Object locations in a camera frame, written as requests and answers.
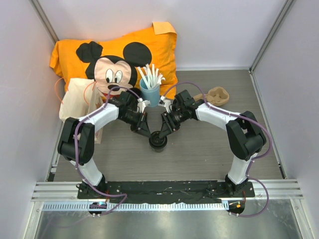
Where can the aluminium rail frame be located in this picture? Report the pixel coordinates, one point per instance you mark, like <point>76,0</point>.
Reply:
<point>72,196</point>

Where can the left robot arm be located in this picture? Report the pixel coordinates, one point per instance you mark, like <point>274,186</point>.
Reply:
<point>77,140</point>

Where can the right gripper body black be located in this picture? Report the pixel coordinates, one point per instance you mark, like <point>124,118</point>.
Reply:
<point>176,118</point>

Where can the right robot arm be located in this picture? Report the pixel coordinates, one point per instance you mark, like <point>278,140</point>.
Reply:
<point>245,136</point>

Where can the orange Mickey Mouse pillow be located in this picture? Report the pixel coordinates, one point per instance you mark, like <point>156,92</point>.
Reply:
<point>114,65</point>

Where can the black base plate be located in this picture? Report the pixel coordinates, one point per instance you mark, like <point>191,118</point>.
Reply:
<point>170,192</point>

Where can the blue cup straw holder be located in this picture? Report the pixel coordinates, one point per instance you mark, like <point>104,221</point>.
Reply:
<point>152,95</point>

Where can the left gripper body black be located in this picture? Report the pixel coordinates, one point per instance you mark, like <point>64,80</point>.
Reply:
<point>136,121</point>

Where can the paper takeout bag orange handles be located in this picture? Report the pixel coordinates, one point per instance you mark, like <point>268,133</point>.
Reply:
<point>81,98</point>

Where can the black cup stack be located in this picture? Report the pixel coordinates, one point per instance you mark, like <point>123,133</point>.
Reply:
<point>136,91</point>

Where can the black cup lid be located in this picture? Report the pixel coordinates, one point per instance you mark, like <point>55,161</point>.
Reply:
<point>155,140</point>

